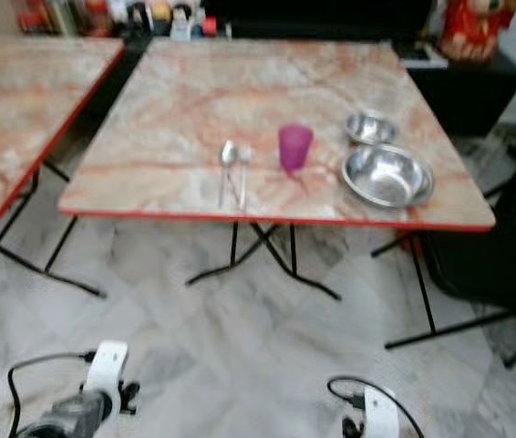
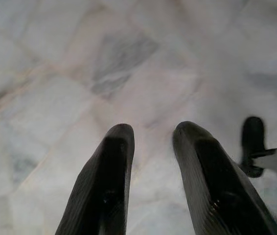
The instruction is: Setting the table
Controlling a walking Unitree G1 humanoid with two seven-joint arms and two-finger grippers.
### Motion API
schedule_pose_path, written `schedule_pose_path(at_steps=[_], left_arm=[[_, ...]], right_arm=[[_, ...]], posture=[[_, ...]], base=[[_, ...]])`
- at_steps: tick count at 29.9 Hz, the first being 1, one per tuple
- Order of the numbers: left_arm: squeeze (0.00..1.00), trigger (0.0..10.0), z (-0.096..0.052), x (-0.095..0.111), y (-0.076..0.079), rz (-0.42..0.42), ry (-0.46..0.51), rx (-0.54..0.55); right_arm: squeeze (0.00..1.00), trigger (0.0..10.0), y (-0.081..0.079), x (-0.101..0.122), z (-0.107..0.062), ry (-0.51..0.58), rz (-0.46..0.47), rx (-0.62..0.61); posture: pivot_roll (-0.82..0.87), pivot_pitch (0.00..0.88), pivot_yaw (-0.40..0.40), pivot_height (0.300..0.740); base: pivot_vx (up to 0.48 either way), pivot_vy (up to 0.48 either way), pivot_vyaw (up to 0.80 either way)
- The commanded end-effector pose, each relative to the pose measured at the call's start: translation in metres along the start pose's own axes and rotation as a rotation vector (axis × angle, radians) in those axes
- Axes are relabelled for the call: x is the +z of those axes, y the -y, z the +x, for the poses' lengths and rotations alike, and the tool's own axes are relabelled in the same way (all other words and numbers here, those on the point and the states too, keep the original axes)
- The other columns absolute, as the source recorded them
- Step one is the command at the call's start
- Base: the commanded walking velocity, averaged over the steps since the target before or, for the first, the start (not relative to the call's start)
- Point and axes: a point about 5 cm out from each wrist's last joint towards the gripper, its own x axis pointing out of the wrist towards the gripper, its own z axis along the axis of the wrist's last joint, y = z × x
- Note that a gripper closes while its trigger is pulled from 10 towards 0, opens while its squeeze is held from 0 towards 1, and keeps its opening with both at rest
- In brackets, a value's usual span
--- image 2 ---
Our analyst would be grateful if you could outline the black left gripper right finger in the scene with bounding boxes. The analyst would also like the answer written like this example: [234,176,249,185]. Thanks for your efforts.
[172,120,277,235]

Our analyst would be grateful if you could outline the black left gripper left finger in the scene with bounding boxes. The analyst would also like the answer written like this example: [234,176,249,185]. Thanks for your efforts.
[54,123,135,235]

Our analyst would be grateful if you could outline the black robot foot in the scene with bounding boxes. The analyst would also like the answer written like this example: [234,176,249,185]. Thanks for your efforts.
[240,116,267,179]

